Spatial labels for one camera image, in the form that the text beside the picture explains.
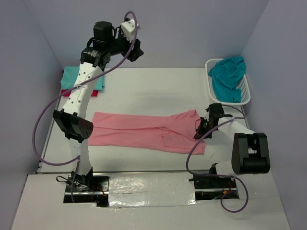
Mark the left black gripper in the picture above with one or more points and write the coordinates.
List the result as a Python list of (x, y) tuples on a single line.
[(136, 52)]

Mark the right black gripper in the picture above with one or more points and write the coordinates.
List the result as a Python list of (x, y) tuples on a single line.
[(200, 131)]

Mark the pink t shirt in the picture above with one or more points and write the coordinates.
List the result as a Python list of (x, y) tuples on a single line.
[(174, 134)]

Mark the red t shirt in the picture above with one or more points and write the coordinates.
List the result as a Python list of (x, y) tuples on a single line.
[(94, 93)]

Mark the mint green t shirt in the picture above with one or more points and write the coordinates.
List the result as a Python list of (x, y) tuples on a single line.
[(70, 75)]

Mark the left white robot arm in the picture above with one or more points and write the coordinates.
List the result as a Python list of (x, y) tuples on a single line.
[(94, 58)]

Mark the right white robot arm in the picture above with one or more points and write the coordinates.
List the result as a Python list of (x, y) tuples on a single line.
[(250, 151)]

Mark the white plastic laundry basket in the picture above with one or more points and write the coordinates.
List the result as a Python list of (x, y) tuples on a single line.
[(243, 85)]

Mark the teal blue t shirt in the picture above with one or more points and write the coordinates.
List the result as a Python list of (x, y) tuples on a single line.
[(226, 75)]

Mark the silver tape patch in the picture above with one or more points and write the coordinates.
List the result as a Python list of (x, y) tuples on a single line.
[(167, 189)]

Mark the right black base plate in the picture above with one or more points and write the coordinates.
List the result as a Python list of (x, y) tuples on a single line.
[(213, 188)]

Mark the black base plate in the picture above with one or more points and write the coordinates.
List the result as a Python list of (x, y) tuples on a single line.
[(213, 188), (97, 192)]

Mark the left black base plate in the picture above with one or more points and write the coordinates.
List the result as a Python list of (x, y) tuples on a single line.
[(97, 192)]

